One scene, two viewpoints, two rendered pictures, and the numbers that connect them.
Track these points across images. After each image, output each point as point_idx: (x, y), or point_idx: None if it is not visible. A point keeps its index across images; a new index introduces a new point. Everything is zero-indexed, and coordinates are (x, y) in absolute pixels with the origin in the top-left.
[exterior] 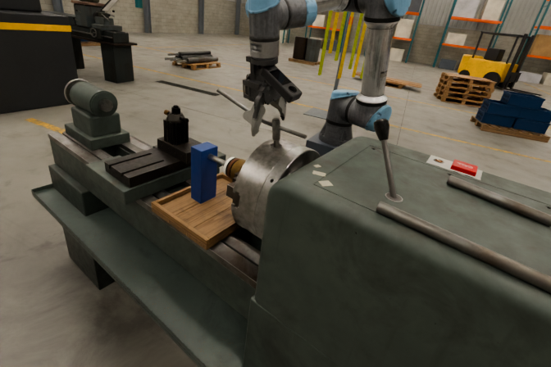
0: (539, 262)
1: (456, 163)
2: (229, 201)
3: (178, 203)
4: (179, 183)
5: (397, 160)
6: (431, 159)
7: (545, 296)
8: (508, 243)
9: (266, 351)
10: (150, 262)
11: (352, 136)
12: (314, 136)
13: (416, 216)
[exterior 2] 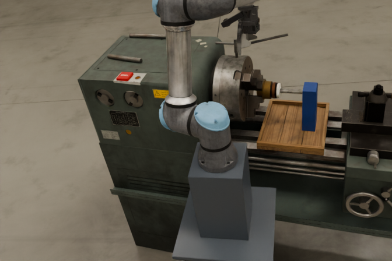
0: (128, 43)
1: (129, 74)
2: (288, 131)
3: (317, 114)
4: None
5: (164, 67)
6: (142, 77)
7: None
8: (133, 45)
9: None
10: None
11: (198, 152)
12: (242, 154)
13: (163, 42)
